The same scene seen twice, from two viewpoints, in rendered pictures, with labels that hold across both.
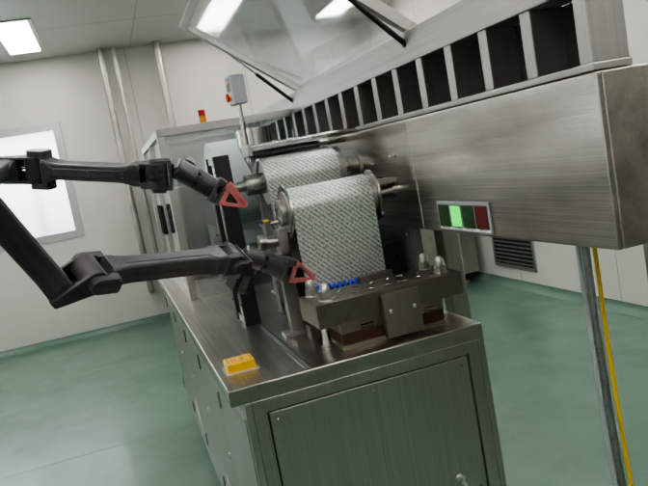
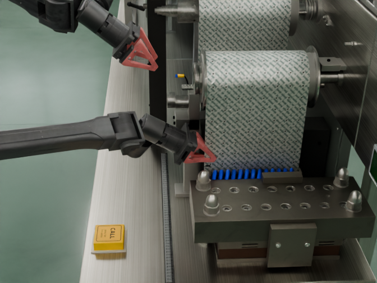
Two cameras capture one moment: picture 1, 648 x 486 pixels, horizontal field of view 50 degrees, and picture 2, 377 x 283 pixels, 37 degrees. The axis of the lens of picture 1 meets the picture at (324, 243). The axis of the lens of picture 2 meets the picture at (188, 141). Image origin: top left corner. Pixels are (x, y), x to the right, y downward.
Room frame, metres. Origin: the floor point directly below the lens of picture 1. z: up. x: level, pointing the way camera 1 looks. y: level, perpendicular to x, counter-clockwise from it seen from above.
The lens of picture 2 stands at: (0.69, -0.15, 1.80)
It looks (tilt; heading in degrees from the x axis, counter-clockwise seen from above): 30 degrees down; 12
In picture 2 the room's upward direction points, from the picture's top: 1 degrees clockwise
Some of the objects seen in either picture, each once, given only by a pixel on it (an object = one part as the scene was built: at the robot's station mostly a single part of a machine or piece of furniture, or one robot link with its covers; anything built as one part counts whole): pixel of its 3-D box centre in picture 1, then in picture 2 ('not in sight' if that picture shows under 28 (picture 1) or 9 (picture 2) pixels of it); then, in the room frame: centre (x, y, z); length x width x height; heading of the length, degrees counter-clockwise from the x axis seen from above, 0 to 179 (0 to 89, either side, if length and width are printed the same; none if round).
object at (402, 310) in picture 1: (402, 311); (291, 246); (1.69, -0.16, 0.96); 0.10 x 0.03 x 0.11; 106
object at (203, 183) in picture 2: (310, 287); (203, 178); (1.77, 0.06, 1.05); 0.04 x 0.04 x 0.04
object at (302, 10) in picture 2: (349, 166); (305, 9); (2.22, -0.13, 1.33); 0.07 x 0.07 x 0.07; 16
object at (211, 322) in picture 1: (256, 292); (191, 67); (2.81, 0.31, 0.88); 2.52 x 0.66 x 0.04; 16
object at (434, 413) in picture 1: (280, 393); not in sight; (2.82, 0.30, 0.43); 2.52 x 0.64 x 0.86; 16
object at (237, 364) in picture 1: (239, 364); (109, 237); (1.68, 0.26, 0.91); 0.07 x 0.07 x 0.02; 16
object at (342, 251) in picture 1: (342, 256); (253, 144); (1.87, -0.04, 1.10); 0.23 x 0.01 x 0.18; 106
